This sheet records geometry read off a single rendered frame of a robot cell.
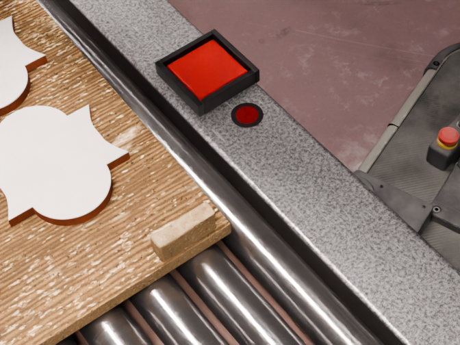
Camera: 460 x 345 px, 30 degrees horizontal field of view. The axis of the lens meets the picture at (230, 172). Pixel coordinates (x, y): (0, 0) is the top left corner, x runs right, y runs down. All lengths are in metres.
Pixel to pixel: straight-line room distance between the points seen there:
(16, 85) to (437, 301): 0.44
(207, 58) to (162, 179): 0.16
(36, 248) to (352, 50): 1.53
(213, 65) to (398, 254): 0.27
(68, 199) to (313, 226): 0.22
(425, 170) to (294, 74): 0.58
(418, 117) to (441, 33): 0.55
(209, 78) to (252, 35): 1.36
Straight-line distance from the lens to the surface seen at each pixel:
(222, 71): 0.87
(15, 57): 0.89
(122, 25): 0.95
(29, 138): 0.82
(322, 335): 0.72
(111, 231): 0.75
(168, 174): 0.78
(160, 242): 0.71
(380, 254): 0.76
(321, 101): 2.07
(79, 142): 0.80
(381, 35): 2.23
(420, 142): 1.71
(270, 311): 0.73
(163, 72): 0.87
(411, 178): 1.65
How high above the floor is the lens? 1.56
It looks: 54 degrees down
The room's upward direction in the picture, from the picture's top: 4 degrees counter-clockwise
